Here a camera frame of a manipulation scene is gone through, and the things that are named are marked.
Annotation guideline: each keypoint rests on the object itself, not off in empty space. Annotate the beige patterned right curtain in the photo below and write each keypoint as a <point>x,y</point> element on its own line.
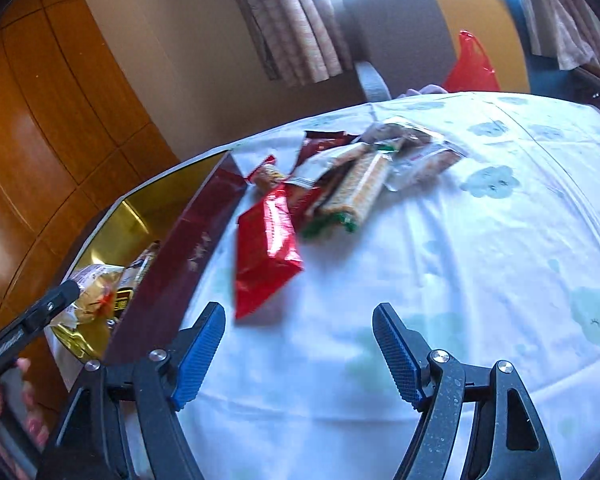
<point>566,30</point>

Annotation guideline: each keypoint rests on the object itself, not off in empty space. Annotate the yellow-white snack bag in box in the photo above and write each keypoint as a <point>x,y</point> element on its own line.
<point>98,285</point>

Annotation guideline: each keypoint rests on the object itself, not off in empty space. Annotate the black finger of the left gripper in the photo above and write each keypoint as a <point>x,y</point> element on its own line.
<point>30,324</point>

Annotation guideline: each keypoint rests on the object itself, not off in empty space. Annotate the beige patterned curtain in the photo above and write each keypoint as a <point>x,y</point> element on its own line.
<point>299,42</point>
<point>566,30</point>

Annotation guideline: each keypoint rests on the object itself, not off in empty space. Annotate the white snack bar packet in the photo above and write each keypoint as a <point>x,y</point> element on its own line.
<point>422,164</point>

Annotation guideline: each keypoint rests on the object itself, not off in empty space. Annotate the green-ended cracker roll packet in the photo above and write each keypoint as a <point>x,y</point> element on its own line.
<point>352,199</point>

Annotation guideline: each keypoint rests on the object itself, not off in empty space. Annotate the silver white snack packet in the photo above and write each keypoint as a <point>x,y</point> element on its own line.
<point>316,166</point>

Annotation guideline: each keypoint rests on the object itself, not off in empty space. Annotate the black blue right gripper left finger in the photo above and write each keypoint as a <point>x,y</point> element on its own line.
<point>90,442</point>

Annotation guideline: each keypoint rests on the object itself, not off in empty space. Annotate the grey yellow blue sofa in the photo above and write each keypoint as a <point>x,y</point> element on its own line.
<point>407,44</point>

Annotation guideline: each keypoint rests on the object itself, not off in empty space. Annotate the clear wrapped biscuit packet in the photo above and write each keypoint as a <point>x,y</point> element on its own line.
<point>132,276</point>

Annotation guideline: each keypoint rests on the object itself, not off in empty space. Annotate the clear orange-edged snack bag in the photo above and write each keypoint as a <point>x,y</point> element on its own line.
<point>395,128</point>

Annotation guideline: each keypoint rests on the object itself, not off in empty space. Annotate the beige patterned left curtain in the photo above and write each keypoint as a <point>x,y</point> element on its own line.
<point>299,42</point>

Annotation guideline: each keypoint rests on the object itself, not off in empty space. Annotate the red plastic bag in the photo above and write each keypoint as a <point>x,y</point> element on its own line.
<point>473,70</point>

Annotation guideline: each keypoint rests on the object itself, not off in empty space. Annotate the white cloud-print tablecloth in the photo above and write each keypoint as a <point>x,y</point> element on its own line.
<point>497,259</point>

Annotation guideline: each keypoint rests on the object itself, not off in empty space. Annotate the pink cloth on sofa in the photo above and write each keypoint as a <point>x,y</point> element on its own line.
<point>424,91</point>

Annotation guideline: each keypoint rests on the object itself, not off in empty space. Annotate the brown wooden wardrobe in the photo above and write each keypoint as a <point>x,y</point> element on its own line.
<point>73,138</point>

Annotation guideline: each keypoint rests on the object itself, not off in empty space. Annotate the person's hand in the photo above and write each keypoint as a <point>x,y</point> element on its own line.
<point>23,428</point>

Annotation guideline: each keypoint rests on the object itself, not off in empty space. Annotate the dark red gold box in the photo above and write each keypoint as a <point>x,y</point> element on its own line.
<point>186,209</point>

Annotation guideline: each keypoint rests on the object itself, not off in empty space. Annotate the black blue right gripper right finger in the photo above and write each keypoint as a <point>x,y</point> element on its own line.
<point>507,438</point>

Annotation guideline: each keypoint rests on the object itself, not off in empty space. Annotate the dark red foil snack packet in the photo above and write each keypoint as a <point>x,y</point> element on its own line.
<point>317,141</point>

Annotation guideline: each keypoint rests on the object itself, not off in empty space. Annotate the long red foil snack packet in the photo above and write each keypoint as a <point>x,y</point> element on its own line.
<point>267,255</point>

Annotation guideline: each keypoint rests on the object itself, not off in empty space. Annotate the small red white snack packet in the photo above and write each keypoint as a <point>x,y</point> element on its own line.
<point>266,176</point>

